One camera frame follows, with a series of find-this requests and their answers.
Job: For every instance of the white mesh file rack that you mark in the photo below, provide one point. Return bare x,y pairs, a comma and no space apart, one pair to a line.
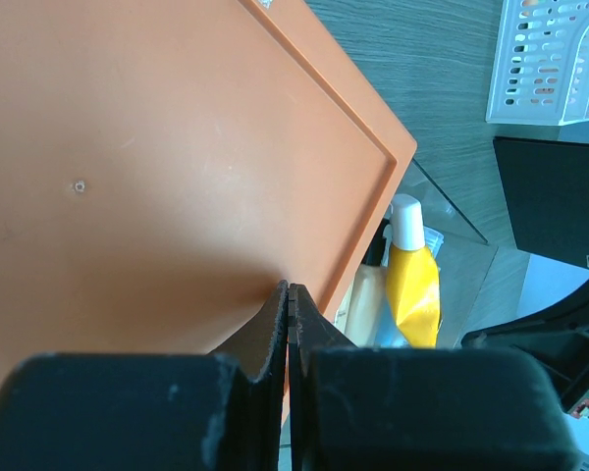
539,86

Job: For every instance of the clear acrylic drawer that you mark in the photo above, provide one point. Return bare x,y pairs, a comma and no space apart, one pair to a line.
463,260

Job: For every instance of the orange drawer organizer box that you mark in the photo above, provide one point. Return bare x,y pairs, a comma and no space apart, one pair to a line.
164,164

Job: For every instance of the black lever arch binder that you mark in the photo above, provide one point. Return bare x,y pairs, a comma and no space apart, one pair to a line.
546,187

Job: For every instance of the beige foundation bottle black cap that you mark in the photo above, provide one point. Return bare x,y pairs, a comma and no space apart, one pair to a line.
368,291

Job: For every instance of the orange white tube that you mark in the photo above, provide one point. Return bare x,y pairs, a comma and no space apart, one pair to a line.
412,283

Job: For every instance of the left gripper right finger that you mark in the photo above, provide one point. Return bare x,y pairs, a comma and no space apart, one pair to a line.
356,408

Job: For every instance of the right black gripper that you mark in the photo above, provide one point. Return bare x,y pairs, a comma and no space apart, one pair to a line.
558,338

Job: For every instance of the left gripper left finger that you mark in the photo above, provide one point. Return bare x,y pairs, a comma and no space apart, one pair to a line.
95,411

